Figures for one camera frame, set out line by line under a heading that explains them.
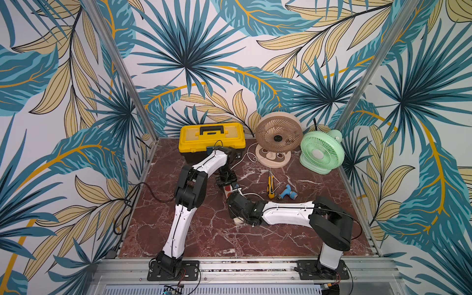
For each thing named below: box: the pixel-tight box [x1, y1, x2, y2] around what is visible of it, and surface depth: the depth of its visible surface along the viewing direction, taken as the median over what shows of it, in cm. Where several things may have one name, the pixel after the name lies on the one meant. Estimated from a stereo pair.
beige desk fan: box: [255, 111, 303, 169], surface depth 94 cm
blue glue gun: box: [276, 184, 299, 201], surface depth 95 cm
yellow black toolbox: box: [178, 122, 246, 164], surface depth 99 cm
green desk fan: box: [299, 129, 345, 176], surface depth 88 cm
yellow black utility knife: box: [266, 175, 275, 200], surface depth 97 cm
